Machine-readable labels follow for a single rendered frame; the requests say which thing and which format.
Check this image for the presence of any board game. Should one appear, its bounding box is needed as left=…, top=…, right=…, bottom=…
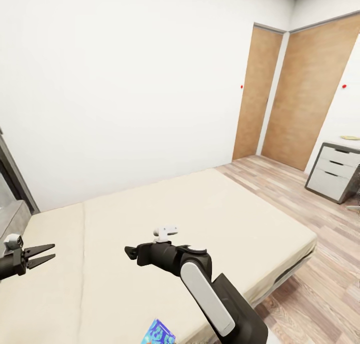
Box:
left=140, top=318, right=176, bottom=344

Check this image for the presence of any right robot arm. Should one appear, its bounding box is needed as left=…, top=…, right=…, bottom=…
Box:
left=124, top=225, right=282, bottom=344

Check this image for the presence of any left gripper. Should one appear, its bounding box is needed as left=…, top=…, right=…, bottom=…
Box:
left=0, top=244, right=56, bottom=280

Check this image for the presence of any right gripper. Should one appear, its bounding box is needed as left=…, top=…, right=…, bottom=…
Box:
left=124, top=240, right=172, bottom=270

